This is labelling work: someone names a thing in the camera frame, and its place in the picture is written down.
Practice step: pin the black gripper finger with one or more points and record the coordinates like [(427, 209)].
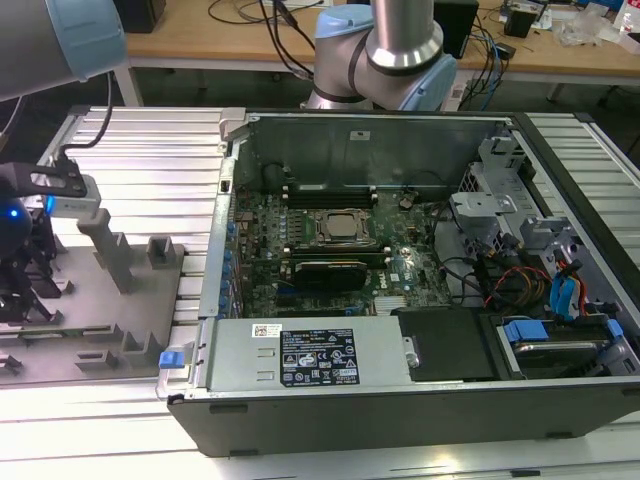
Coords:
[(42, 235), (10, 295)]

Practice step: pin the green RAM stick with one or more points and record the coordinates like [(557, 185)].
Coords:
[(75, 332), (312, 187)]

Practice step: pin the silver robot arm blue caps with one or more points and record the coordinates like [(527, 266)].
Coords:
[(380, 50)]

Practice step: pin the black RAM slot bank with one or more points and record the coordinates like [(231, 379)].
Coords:
[(330, 200), (335, 251)]

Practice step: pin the grey parts rack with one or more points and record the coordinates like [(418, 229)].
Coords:
[(100, 300)]

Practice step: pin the blue case latch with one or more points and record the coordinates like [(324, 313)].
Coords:
[(169, 361)]

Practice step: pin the grey power supply with label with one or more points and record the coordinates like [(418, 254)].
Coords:
[(240, 355)]

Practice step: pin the large black box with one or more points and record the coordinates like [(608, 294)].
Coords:
[(145, 15)]

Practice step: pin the wooden desk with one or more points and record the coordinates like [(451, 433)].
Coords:
[(200, 45)]

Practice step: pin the black graphics card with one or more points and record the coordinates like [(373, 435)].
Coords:
[(330, 275)]

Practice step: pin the CPU in socket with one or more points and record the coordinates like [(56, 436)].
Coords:
[(345, 226)]

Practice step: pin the silver finned heatsink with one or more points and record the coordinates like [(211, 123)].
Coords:
[(391, 305)]

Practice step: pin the green motherboard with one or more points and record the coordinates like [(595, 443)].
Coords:
[(400, 250)]

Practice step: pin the black open PC case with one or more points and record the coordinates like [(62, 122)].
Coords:
[(350, 425)]

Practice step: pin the round coin battery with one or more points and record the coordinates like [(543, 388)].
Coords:
[(406, 201)]

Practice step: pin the black plastic shroud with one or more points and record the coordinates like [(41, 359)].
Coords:
[(445, 345)]

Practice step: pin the silver metal drive cage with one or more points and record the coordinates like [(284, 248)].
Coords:
[(490, 205)]

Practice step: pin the tall black box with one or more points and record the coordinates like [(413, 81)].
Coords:
[(457, 25)]

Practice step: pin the hard disk in blue carrier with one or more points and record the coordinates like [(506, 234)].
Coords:
[(550, 350)]

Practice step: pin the small black cube box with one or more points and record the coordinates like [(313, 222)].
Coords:
[(520, 21)]

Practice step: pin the clear plastic bags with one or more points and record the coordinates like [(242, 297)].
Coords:
[(585, 27)]

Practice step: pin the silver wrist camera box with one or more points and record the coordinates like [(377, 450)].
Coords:
[(80, 200)]

